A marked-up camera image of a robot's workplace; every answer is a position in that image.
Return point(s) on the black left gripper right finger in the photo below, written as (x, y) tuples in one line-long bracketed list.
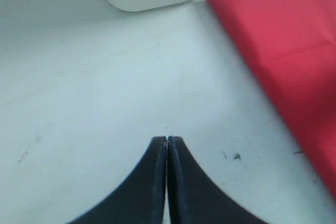
[(193, 197)]

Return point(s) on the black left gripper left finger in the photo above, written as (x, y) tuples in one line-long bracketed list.
[(140, 198)]

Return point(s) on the red table cloth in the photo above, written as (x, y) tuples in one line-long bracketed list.
[(289, 46)]

